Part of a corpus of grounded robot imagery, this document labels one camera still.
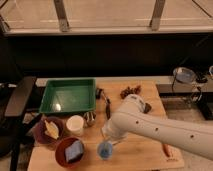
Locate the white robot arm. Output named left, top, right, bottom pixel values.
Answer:
left=102, top=94, right=213, bottom=160

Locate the white cup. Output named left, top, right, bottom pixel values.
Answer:
left=66, top=115, right=84, bottom=136

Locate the blue plastic cup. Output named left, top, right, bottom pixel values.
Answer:
left=97, top=141, right=113, bottom=160

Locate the dark red grape bunch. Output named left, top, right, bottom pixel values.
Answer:
left=120, top=85, right=141, bottom=99

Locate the black rectangular block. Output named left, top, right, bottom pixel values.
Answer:
left=144, top=103, right=152, bottom=114

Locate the green plastic tray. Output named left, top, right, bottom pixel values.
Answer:
left=39, top=79, right=96, bottom=115

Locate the blue folded cloth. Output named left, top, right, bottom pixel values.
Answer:
left=101, top=125, right=126, bottom=145

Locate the wooden board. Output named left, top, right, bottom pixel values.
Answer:
left=27, top=80, right=184, bottom=171

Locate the yellow banana toy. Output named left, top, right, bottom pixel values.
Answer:
left=45, top=121, right=59, bottom=139

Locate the blue sponge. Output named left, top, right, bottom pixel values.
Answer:
left=65, top=140, right=83, bottom=163

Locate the silver pan with blue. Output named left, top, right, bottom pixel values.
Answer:
left=173, top=67, right=196, bottom=84

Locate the red bowl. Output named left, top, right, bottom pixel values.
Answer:
left=55, top=137, right=84, bottom=169

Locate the purple bowl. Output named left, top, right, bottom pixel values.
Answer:
left=33, top=116, right=64, bottom=145

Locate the orange carrot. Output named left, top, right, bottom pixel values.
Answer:
left=162, top=144, right=172, bottom=157

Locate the black chair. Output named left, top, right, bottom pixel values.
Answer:
left=0, top=76, right=39, bottom=171

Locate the black handled tool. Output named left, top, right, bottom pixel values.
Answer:
left=96, top=88, right=111, bottom=119

